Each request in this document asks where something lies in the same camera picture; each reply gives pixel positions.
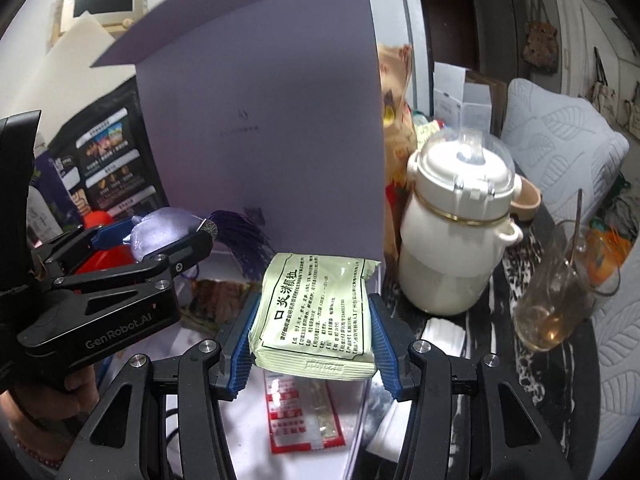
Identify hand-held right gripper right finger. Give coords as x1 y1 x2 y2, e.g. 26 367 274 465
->
369 292 576 480

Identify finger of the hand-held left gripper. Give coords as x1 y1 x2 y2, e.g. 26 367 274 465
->
30 221 138 282
50 230 215 312

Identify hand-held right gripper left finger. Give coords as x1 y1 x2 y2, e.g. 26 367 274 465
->
55 292 261 480

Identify lavender sachet with purple tassel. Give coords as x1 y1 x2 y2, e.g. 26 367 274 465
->
125 208 274 281

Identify pale green printed packet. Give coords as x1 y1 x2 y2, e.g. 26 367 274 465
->
248 252 383 383

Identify long red white packet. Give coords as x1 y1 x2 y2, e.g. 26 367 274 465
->
264 374 346 456

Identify lavender gift box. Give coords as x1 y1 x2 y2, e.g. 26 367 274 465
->
90 0 391 480

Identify person's left forearm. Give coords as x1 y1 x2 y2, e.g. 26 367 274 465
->
0 410 66 480

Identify person's left hand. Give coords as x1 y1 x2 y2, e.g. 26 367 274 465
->
0 362 101 441

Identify red bottle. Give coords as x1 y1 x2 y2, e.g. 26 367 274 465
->
80 210 137 273

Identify white folded towel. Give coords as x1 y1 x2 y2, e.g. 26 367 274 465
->
367 316 467 463

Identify black printed bag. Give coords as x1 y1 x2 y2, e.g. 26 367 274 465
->
50 75 168 221

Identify white lidded jar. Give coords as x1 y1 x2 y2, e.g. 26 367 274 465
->
398 127 523 317

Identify white foam board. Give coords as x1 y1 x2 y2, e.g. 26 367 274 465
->
0 12 138 161

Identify glass cup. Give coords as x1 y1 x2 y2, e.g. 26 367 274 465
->
515 220 621 353

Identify wooden bowl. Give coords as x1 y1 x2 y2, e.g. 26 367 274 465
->
510 177 542 221

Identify metal spoon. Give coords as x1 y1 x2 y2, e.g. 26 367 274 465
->
565 189 584 267

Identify grey leaf pattern chair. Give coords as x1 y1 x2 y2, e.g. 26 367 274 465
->
500 78 631 241
590 260 640 480

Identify green orange bag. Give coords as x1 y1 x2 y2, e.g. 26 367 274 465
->
587 220 633 281

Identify white cardboard boxes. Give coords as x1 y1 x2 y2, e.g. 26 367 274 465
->
432 61 493 133

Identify orange plush toy bag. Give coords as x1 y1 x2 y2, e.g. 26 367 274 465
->
377 42 418 271

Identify open brown carton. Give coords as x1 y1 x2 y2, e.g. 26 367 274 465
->
465 70 509 131

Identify white fridge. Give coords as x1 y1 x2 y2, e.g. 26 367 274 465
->
367 0 436 116

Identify brown door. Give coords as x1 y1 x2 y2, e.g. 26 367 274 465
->
419 0 478 68

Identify beige tote bag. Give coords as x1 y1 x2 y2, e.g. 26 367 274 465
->
582 47 618 116
617 85 640 141

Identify brown tote bag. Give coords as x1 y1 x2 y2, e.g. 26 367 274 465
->
520 0 561 76

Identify red bead bracelet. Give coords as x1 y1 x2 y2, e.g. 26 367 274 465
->
12 422 67 467

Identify beige wall intercom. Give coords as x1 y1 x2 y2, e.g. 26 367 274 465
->
52 0 148 41

